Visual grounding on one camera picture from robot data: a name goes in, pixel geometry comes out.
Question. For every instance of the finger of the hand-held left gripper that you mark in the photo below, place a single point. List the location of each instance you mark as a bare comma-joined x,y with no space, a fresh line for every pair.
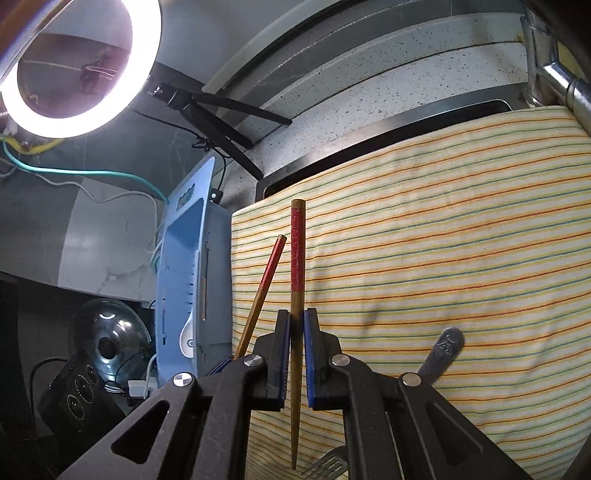
220,364

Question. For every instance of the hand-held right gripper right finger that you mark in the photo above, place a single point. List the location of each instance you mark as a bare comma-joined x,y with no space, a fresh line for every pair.
308,369

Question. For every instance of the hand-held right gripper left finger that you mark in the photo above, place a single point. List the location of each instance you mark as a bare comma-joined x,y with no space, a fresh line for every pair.
277,360

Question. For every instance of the white ceramic spoon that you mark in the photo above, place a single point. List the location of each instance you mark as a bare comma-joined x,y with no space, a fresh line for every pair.
189,337

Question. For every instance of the light blue drainer rack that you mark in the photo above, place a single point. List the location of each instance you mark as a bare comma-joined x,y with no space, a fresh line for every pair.
217,277

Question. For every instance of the glass pot lid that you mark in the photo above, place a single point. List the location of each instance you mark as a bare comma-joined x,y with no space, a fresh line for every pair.
113,337

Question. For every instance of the black control box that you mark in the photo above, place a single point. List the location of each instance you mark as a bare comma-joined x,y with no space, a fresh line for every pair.
78,392

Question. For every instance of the striped yellow cloth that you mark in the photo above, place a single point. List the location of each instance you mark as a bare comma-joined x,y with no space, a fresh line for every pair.
438,221

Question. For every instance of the black tripod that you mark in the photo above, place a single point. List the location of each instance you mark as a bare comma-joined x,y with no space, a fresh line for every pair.
221,104

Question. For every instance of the chrome faucet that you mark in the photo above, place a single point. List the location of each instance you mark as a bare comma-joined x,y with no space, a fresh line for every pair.
554,74

